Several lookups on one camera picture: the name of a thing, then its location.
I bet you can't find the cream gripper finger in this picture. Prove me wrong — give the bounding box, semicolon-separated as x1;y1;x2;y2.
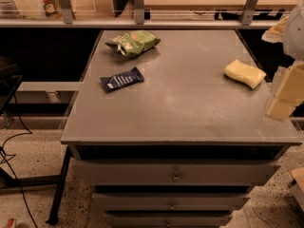
261;16;288;44
265;63;304;121

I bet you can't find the yellow sponge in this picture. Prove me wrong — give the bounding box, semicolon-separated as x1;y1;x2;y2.
224;60;266;89

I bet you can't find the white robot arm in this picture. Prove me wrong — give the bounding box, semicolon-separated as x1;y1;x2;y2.
265;0;304;121

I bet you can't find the green jalapeno chip bag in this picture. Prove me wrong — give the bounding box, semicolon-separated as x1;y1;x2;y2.
105;30;161;58

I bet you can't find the grey drawer cabinet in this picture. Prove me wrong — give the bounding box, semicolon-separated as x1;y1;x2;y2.
62;30;300;217

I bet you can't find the dark blue snack packet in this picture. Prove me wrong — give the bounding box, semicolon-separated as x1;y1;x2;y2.
100;67;144;92

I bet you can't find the bottom drawer with knob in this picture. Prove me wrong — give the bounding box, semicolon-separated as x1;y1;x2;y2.
104;213;232;228

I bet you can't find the drawer with knob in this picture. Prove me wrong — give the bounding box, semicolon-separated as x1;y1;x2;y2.
104;213;232;228
75;160;279;186
92;193;250;212

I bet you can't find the middle drawer with knob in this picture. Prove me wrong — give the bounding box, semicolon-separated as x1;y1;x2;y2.
92;193;250;212

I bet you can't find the metal railing with posts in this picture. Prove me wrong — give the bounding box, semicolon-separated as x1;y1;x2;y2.
0;0;288;29

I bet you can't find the top drawer with knob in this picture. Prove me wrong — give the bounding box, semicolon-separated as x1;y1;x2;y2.
75;160;279;186

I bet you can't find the black leaning leg bar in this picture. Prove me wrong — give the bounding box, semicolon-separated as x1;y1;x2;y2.
47;148;71;225

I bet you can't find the black table at left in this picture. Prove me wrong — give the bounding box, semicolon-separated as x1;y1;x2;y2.
0;56;22;189

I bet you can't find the black floor cable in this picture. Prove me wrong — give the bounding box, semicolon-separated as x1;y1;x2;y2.
0;83;40;228

